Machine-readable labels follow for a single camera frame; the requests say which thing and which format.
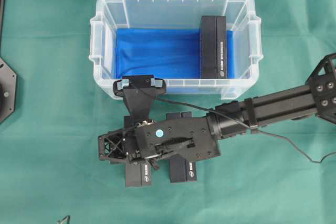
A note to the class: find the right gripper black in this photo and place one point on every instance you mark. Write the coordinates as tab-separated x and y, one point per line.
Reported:
120	146

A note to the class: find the black realsense box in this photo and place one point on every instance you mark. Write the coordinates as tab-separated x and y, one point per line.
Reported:
137	173
213	47
182	170

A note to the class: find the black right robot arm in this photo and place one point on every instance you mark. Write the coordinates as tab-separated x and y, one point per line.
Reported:
143	140

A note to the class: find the blue cloth in case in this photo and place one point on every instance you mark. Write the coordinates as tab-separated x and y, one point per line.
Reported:
163	53

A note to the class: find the clear plastic storage case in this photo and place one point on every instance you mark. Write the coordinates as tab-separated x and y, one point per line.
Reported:
241	19

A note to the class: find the small dark tool tip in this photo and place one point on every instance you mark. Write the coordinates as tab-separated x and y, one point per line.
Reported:
64	219

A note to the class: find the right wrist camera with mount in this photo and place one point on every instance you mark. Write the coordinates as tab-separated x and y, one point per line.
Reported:
138	93

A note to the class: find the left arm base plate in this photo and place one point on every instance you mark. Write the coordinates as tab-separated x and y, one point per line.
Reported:
8	90

